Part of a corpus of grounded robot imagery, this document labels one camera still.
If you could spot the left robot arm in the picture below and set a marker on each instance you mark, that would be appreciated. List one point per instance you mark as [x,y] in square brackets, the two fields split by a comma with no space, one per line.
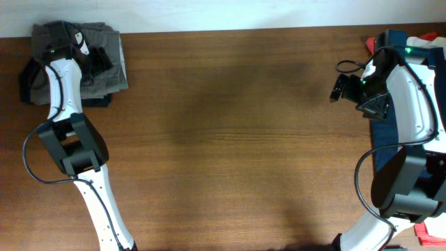
[73,143]

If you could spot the white garment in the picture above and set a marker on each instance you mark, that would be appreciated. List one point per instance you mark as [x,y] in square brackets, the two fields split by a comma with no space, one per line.
[426,44]

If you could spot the navy blue garment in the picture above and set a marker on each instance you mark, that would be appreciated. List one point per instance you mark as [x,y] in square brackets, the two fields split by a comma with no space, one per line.
[385,132]

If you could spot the black folded garment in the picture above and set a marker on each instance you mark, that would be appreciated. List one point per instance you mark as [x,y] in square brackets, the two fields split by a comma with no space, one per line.
[34,88]

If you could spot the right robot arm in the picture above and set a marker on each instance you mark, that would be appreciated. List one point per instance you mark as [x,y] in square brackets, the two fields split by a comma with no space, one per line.
[378,226]

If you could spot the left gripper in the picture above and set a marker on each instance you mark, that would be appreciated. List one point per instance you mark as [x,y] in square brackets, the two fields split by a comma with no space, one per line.
[102,58]

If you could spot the grey shorts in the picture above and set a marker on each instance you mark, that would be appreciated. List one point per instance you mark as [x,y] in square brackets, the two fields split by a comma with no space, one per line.
[105,75]

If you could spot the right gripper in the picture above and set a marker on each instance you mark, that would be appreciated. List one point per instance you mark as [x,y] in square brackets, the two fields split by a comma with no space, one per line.
[378,110]

